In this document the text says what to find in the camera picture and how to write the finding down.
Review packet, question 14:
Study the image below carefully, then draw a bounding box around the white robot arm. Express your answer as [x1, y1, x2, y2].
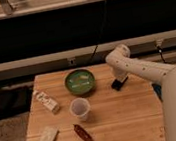
[105, 44, 176, 141]

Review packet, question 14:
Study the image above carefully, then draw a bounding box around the green bowl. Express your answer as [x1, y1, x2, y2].
[64, 69, 96, 96]

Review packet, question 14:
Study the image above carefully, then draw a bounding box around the clear plastic cup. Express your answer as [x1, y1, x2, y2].
[69, 98, 91, 122]

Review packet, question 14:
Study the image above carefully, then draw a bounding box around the dark red chili pepper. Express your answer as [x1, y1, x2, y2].
[73, 124, 93, 141]

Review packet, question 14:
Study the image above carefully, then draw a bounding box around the white carton box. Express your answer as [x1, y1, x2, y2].
[33, 90, 60, 114]

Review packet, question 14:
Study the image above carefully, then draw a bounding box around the wall power outlet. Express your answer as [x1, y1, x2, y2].
[67, 57, 76, 67]

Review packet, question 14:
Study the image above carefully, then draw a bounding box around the black plug and cord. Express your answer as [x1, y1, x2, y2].
[154, 38, 168, 65]

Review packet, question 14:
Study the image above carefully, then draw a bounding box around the black cable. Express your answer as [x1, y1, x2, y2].
[79, 0, 120, 64]

